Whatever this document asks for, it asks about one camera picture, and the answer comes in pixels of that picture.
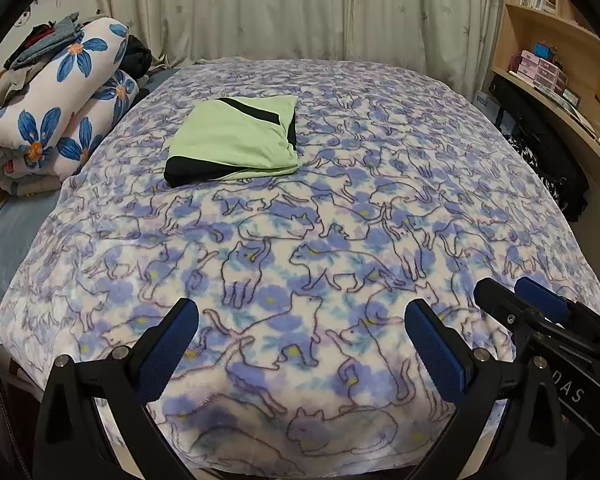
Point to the stack of pink boxes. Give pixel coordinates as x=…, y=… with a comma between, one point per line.
x=542, y=72

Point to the white printed box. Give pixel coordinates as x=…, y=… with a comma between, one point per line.
x=486, y=102

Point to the curved wooden desk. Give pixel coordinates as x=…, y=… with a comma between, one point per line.
x=570, y=120

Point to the purple cat print blanket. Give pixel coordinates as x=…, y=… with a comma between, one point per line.
x=300, y=240

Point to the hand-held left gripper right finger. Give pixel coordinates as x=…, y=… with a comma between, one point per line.
x=435, y=350

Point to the black white patterned cloth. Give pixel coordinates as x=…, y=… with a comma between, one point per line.
x=522, y=152

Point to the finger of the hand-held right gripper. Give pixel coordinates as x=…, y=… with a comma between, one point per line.
x=540, y=295
x=500, y=300

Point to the pale curtain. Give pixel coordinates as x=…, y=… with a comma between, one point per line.
x=280, y=10

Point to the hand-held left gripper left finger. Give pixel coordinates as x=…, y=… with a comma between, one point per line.
x=167, y=345

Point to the white blue-flowered pillow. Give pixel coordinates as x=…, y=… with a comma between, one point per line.
x=55, y=110

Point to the small blue box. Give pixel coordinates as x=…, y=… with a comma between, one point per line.
x=545, y=50

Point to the green and black garment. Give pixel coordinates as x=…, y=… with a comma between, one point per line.
x=230, y=135

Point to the black clothing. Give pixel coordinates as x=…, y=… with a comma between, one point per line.
x=137, y=57

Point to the grey blue bed sheet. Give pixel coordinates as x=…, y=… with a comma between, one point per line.
x=10, y=240

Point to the grey clothes pile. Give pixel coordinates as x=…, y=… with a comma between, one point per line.
x=40, y=45

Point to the black bag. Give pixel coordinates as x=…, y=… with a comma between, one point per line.
x=545, y=155

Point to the wooden bookshelf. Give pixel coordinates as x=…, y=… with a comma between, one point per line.
x=575, y=30

